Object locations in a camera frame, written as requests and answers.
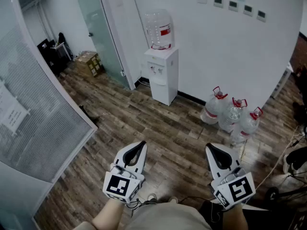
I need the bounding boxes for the person's left forearm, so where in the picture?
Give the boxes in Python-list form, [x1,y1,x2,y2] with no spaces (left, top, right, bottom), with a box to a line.
[92,197,126,230]

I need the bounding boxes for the white paper notice holder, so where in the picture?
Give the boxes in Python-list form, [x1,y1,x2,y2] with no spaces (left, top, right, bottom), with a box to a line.
[0,80,32,136]

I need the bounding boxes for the bottle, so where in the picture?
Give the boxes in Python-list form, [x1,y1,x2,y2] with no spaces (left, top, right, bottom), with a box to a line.
[144,8,175,51]

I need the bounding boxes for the long white floor cable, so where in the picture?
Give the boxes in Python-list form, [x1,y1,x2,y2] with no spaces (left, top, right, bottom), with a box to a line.
[254,125,306,190]

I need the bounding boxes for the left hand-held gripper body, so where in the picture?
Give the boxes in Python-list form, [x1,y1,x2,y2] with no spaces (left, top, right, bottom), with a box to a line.
[102,163,146,205]

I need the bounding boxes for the white water dispenser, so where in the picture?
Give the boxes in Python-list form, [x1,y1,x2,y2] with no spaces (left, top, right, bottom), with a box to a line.
[143,47,179,107]

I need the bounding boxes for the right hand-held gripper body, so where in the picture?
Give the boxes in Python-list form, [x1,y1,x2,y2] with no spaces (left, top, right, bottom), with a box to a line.
[210,166,257,211]

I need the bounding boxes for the glass partition with blinds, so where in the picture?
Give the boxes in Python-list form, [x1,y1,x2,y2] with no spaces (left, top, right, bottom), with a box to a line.
[0,0,99,230]

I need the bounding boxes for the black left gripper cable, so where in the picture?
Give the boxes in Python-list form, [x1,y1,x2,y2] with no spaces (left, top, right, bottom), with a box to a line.
[124,197,151,211]

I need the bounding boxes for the person's black shorts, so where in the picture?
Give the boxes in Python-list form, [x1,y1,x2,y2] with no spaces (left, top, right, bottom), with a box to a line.
[198,200,226,225]

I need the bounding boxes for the black wheeled stand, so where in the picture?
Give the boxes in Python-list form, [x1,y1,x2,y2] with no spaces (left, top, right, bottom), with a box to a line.
[264,147,307,202]

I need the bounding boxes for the person's beige shirt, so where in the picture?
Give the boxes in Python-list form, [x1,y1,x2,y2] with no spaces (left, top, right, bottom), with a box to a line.
[73,201,212,230]

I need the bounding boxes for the frosted glass door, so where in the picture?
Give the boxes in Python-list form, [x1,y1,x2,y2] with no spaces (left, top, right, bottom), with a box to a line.
[73,0,131,90]

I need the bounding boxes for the white metal rack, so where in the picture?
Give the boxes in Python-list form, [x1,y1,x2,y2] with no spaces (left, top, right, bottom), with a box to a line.
[52,42,74,61]

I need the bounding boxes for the clear red-capped water jug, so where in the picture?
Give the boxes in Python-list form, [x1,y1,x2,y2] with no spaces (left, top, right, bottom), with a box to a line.
[200,86,229,125]
[231,106,264,145]
[218,97,248,133]

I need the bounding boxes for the brown cardboard box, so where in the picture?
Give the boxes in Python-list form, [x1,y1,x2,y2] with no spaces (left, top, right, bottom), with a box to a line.
[75,51,104,78]

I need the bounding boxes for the white table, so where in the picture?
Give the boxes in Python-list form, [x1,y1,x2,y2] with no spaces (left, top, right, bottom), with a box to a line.
[271,62,295,99]

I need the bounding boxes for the person's right forearm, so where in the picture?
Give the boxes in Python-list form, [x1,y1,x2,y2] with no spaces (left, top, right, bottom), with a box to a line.
[222,203,249,230]

